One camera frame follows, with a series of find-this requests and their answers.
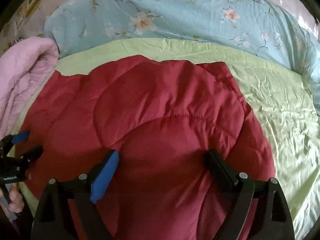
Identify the red puffer jacket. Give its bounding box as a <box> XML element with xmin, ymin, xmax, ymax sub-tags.
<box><xmin>15</xmin><ymin>55</ymin><xmax>274</xmax><ymax>239</ymax></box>

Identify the person's left hand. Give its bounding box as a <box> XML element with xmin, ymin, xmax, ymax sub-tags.
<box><xmin>1</xmin><ymin>183</ymin><xmax>24</xmax><ymax>217</ymax></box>

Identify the pink quilted garment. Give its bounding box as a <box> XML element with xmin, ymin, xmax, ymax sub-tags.
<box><xmin>1</xmin><ymin>37</ymin><xmax>59</xmax><ymax>138</ymax></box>

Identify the light green bed sheet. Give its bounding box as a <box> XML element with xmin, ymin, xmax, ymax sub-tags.
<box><xmin>15</xmin><ymin>38</ymin><xmax>319</xmax><ymax>239</ymax></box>

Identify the light blue floral duvet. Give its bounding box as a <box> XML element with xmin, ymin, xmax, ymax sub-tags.
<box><xmin>44</xmin><ymin>0</ymin><xmax>319</xmax><ymax>108</ymax></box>

